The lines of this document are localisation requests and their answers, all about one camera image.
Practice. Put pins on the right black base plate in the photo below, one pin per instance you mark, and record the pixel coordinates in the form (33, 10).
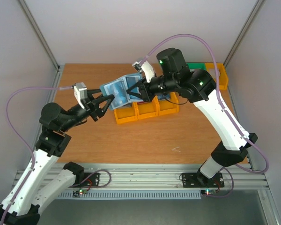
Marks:
(193, 180)

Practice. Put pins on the right corner aluminium post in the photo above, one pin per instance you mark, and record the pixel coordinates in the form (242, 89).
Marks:
(244, 30)

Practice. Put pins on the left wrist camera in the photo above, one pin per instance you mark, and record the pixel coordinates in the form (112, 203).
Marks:
(80, 93)

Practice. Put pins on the right small circuit board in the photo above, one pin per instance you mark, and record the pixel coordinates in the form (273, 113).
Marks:
(208, 192)

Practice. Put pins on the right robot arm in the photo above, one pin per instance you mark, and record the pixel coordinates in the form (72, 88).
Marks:
(199, 88)

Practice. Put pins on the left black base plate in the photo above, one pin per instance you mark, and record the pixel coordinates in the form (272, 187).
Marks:
(92, 180)

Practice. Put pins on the grey slotted cable duct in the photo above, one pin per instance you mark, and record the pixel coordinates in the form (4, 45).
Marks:
(133, 195)

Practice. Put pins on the left corner aluminium post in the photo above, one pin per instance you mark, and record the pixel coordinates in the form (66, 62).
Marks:
(27, 12)

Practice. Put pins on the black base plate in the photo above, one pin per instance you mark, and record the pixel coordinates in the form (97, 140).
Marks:
(92, 180)
(193, 180)

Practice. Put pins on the left small circuit board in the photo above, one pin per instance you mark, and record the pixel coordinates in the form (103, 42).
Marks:
(78, 193)

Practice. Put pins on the small circuit board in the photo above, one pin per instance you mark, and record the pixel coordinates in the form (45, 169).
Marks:
(208, 192)
(78, 193)

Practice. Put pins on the middle yellow bin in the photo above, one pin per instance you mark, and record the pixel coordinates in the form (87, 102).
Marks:
(146, 110)

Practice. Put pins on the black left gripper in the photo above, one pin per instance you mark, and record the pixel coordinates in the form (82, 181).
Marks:
(93, 108)

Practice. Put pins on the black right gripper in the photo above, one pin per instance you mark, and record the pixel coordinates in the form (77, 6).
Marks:
(144, 90)

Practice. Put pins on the left yellow bin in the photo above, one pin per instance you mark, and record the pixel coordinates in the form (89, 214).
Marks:
(126, 114)

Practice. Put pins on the far yellow storage bin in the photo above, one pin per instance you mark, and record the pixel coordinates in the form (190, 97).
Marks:
(223, 78)

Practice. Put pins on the teal leather card holder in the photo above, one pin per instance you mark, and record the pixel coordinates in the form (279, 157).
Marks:
(118, 88)

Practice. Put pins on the green storage bin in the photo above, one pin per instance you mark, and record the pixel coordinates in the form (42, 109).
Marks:
(196, 66)

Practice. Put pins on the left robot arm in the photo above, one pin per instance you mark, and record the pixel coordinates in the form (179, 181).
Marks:
(27, 201)

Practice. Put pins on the blue VIP card stack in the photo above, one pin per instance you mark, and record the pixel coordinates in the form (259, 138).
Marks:
(163, 97)

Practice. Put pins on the right yellow bin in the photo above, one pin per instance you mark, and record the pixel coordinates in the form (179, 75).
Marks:
(166, 107)

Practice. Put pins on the corner aluminium post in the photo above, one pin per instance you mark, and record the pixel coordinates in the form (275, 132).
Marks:
(244, 30)
(27, 12)

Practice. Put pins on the aluminium rail frame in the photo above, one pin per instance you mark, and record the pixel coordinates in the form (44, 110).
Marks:
(151, 135)

